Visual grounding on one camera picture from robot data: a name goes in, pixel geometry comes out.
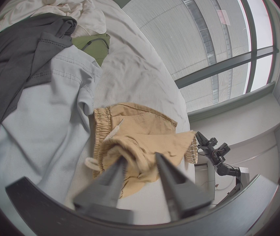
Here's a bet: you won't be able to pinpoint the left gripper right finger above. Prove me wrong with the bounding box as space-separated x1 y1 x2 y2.
155 152 211 219

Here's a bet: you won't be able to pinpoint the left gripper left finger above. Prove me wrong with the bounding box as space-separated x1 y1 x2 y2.
73 155 130 212

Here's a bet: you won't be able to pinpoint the tan shorts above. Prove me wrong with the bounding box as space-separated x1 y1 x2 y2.
84 102 197 199

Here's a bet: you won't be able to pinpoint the round woven basket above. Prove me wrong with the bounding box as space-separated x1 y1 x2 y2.
184 135 199 166

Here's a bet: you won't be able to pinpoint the pale blue garment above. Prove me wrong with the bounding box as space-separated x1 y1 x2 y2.
0 44 103 206

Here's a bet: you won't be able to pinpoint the bed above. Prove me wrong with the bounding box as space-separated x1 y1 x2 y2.
0 0 197 221

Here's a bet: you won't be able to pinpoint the green garment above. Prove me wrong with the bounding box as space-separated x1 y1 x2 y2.
72 33 111 67

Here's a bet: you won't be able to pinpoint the black garment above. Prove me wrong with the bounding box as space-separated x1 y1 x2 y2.
0 12 79 147

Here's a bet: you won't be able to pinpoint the window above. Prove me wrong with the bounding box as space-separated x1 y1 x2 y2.
120 0 280 112

